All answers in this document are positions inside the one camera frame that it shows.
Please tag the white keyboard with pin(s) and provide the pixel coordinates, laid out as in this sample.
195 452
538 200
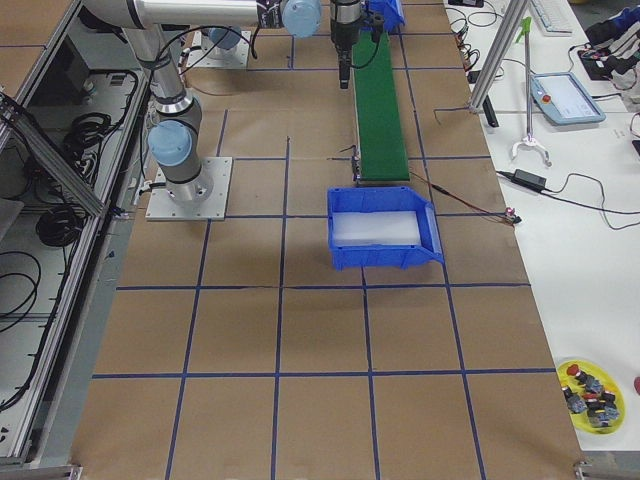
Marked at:
551 18

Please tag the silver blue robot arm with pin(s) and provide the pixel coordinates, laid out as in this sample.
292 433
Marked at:
173 141

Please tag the grabber reaching tool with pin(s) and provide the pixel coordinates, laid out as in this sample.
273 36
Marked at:
529 141

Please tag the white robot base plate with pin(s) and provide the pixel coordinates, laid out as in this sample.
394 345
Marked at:
205 198

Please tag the black power adapter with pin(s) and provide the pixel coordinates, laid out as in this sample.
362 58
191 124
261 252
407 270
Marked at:
529 180

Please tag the white foam pad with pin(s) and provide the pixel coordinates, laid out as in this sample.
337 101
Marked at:
375 228

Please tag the blue plastic bin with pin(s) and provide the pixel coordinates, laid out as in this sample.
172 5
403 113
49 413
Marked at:
377 199

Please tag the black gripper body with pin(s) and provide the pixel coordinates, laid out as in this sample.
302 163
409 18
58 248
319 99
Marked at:
343 30

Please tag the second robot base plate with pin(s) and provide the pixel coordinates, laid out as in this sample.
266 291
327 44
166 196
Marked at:
218 49

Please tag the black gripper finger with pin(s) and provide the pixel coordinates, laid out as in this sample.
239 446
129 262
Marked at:
347 68
341 65

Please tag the teach pendant tablet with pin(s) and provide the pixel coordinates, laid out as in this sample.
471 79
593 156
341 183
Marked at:
563 99

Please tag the blue far bin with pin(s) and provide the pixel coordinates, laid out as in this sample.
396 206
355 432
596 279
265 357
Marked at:
391 11

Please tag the green conveyor belt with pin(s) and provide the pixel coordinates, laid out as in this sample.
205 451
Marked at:
382 151

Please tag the black bar tool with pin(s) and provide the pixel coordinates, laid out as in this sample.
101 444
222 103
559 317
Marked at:
490 113

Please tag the yellow plate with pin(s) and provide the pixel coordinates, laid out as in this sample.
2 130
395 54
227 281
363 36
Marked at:
595 402

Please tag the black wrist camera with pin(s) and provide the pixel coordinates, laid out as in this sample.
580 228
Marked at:
374 25

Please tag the aluminium frame post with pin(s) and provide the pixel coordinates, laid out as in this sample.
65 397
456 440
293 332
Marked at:
515 12

